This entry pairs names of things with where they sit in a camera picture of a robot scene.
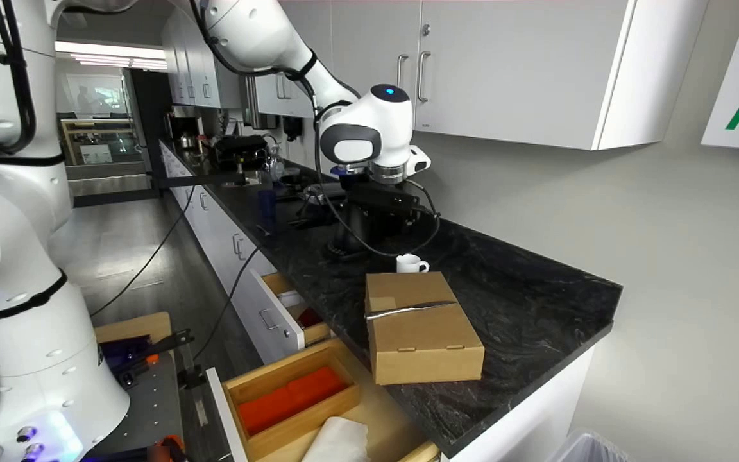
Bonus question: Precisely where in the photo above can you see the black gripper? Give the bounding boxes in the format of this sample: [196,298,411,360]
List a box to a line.
[336,177,420,223]

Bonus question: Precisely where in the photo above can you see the open wooden drawer white front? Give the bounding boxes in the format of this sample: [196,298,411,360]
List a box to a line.
[205,340,442,462]

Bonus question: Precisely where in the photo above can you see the orange felt drawer liner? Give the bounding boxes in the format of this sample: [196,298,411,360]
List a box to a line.
[239,367,347,435]

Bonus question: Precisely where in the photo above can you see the small white cup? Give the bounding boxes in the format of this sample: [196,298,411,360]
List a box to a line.
[396,255,431,272]

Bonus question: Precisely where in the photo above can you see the brown cardboard box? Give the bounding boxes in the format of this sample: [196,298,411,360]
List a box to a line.
[364,272,486,385]

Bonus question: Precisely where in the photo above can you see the white paper napkin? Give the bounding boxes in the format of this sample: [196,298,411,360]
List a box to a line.
[302,416,370,462]

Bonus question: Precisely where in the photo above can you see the white upper cabinets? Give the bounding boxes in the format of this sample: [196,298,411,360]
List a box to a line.
[162,0,713,155]

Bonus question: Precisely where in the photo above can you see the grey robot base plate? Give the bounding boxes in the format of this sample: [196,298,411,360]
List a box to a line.
[84,310,193,462]

